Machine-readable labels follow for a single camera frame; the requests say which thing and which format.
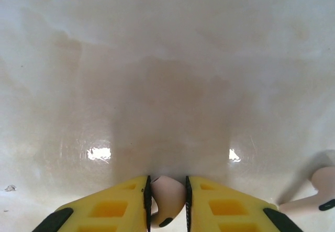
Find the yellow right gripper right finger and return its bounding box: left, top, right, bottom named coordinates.
left=184, top=175, right=305, bottom=232

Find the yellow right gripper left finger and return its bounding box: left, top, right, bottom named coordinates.
left=32, top=175, right=153, bottom=232

